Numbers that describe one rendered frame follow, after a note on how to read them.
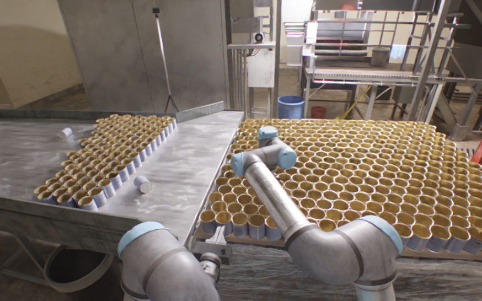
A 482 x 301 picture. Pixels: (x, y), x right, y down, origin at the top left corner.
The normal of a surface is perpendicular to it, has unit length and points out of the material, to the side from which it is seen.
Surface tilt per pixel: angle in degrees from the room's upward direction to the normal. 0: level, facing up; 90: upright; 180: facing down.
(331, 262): 48
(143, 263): 37
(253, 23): 90
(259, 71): 90
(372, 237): 21
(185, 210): 0
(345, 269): 58
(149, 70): 90
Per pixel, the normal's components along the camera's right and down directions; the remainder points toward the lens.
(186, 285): 0.47, -0.37
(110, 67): -0.18, 0.50
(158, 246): 0.01, -0.88
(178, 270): 0.31, -0.66
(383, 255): 0.27, -0.04
